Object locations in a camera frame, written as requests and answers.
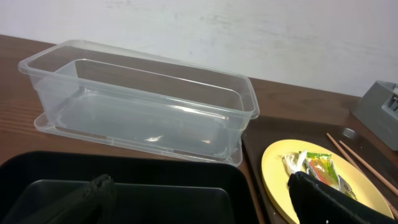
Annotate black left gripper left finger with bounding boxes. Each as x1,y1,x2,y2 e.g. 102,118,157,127
20,174,116,224

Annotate green orange snack wrapper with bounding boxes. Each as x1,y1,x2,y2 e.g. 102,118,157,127
303,152,357,200

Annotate dark brown serving tray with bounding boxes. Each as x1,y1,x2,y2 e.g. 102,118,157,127
243,116,397,223

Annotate black plastic bin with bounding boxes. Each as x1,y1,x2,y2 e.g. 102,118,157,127
1,151,258,223

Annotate wooden chopstick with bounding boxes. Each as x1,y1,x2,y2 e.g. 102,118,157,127
326,133,397,219
339,140,398,196

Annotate clear plastic bin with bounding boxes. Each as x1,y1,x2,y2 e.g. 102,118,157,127
18,40,260,166

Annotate yellow round plate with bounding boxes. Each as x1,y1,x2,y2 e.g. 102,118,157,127
261,139,393,223

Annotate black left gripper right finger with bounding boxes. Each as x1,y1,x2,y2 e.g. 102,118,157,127
287,171,397,224

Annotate grey dishwasher rack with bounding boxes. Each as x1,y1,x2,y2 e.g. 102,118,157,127
351,81,397,151

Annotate white tissue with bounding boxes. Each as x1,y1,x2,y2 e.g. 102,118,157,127
282,150,308,175

